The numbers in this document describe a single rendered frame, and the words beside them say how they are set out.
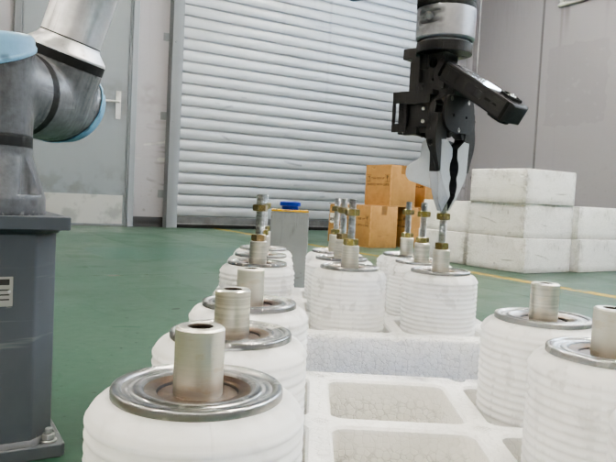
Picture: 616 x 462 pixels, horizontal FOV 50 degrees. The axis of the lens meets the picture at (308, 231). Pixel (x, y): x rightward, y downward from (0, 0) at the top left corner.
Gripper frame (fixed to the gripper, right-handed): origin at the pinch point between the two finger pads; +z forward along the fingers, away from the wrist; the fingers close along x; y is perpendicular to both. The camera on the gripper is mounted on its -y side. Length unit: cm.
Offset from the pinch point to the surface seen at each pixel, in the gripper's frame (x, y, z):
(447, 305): 3.2, -2.8, 12.8
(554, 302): 22.2, -24.2, 7.6
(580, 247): -286, 96, 21
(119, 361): 7, 68, 34
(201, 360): 56, -24, 8
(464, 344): 4.2, -6.0, 16.8
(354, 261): 8.9, 7.7, 8.3
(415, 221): -328, 235, 15
